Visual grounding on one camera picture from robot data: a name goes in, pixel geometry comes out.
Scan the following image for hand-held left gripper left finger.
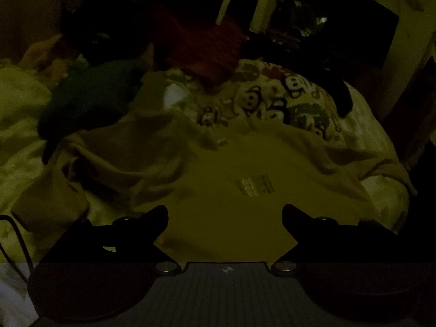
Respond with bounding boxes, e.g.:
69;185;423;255
34;205;180;274

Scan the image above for monkey print blanket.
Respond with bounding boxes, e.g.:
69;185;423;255
163;58;344;142

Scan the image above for orange cloth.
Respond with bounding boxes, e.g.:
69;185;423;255
19;34;86;80

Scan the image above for dark cloth pile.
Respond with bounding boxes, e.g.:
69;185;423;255
60;0;158;66

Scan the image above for crinkled clear plastic bag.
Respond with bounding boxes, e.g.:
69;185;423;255
279;0;330;39

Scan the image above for black cable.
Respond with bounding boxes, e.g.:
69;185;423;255
0;214;32;281

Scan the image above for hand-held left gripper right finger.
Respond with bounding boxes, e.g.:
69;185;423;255
271;204;420;274

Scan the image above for black cloth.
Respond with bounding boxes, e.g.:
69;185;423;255
320;58;354;117

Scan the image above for green cloth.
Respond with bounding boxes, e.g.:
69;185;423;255
37;59;148;165

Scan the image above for cream sweatshirt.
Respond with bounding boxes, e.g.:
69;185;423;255
10;109;418;264

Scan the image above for red striped cloth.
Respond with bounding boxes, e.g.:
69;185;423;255
150;3;246;86

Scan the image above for wooden shelf unit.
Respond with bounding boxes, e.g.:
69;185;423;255
249;0;436;123

